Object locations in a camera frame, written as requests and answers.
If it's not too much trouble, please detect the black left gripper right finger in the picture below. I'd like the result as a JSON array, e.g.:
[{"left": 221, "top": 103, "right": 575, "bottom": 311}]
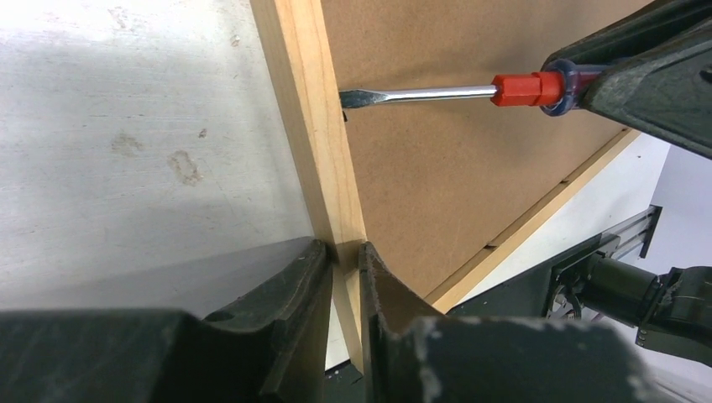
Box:
[{"left": 359, "top": 241, "right": 663, "bottom": 403}]

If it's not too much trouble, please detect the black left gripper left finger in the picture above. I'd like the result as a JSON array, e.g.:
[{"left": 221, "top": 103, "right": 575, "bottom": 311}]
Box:
[{"left": 1, "top": 240, "right": 332, "bottom": 402}]

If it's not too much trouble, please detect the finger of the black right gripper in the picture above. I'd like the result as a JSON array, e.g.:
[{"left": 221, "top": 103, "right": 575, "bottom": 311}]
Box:
[
  {"left": 542, "top": 1, "right": 711, "bottom": 70},
  {"left": 582, "top": 19, "right": 711, "bottom": 159}
]

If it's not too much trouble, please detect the blue red screwdriver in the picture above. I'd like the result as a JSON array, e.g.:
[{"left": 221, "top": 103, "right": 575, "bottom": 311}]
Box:
[{"left": 339, "top": 59, "right": 611, "bottom": 117}]

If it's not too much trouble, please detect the wooden picture frame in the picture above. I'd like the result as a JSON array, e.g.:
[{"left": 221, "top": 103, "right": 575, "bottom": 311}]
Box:
[{"left": 251, "top": 1, "right": 668, "bottom": 368}]

